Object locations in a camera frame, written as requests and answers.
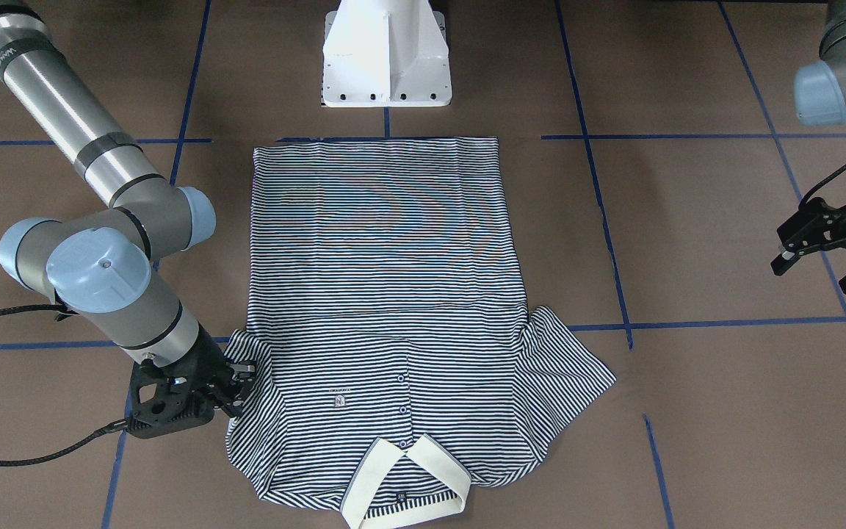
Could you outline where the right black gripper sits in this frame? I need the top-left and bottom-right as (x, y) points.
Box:
(126, 332), (258, 439)

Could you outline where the navy white striped polo shirt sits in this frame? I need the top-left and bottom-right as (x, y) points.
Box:
(225, 137), (615, 528)

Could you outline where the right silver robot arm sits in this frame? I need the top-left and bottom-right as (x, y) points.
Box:
(0, 1), (256, 439)

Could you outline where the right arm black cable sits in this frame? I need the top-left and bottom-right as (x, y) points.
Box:
(0, 304), (134, 467)

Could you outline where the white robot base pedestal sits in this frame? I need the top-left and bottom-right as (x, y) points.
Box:
(320, 1), (453, 108)

